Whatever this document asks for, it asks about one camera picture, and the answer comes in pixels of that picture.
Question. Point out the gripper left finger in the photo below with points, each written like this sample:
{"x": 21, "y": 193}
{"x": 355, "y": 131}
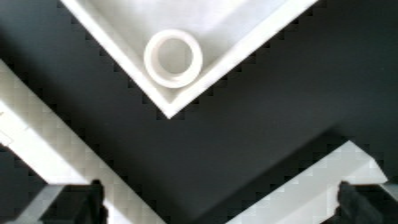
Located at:
{"x": 67, "y": 204}

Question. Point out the white right fence block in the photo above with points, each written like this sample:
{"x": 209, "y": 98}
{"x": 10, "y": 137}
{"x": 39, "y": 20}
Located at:
{"x": 302, "y": 201}

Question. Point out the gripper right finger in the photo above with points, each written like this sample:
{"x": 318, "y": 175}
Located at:
{"x": 367, "y": 204}

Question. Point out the white square tabletop tray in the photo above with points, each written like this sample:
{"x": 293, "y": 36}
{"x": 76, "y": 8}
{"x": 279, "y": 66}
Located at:
{"x": 177, "y": 40}

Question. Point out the white fence block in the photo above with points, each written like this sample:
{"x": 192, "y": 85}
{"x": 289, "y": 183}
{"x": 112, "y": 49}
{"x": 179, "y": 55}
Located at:
{"x": 302, "y": 201}
{"x": 55, "y": 153}

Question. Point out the white left fence block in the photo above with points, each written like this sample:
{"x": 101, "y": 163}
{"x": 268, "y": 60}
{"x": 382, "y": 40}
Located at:
{"x": 55, "y": 153}

